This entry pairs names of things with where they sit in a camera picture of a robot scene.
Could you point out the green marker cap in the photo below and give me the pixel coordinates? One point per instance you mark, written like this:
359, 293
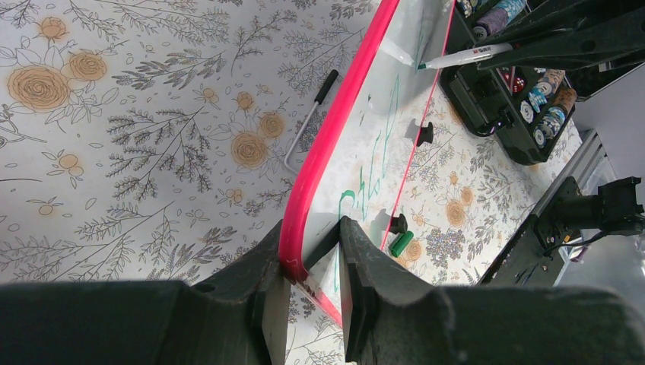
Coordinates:
399, 244

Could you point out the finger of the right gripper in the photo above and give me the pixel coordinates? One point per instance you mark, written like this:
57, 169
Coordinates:
564, 53
589, 25

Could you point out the green whiteboard marker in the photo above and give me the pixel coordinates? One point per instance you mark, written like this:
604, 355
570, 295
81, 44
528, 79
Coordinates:
467, 56

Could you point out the black poker chip case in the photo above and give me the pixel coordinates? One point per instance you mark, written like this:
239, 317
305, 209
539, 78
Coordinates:
488, 101

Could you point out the pink framed whiteboard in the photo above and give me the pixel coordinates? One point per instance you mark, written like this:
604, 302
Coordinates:
360, 156

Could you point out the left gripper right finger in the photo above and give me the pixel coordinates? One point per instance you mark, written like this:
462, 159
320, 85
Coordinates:
388, 314

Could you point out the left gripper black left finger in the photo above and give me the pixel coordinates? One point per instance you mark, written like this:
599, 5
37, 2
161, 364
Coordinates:
239, 315

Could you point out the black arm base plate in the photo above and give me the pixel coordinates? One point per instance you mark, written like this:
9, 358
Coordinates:
531, 257

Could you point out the floral table mat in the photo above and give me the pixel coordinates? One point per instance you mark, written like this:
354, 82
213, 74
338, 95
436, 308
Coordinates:
147, 140

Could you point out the black whiteboard stand foot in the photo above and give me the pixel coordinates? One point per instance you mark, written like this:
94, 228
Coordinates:
398, 225

